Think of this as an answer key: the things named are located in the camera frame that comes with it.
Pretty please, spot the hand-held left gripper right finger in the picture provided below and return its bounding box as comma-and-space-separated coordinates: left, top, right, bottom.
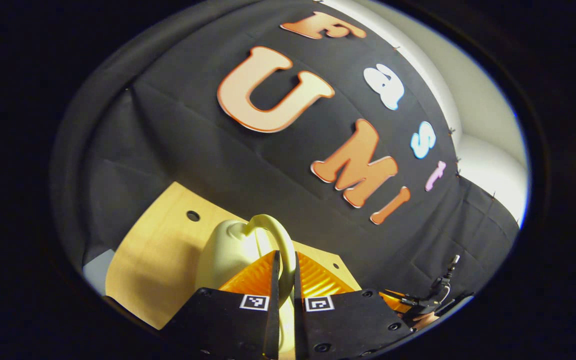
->
293, 251, 414, 360

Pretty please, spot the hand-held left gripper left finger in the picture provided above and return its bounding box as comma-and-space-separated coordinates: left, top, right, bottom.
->
160, 250, 282, 360

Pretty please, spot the black backdrop cloth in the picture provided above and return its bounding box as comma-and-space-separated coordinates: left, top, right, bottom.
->
50, 0, 521, 311

